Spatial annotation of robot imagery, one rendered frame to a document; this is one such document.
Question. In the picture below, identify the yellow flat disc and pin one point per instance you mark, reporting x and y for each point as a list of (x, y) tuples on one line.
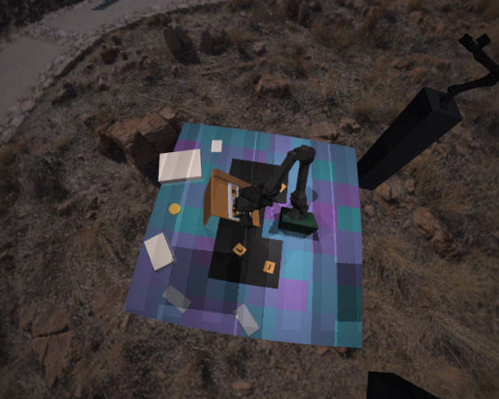
[(175, 209)]

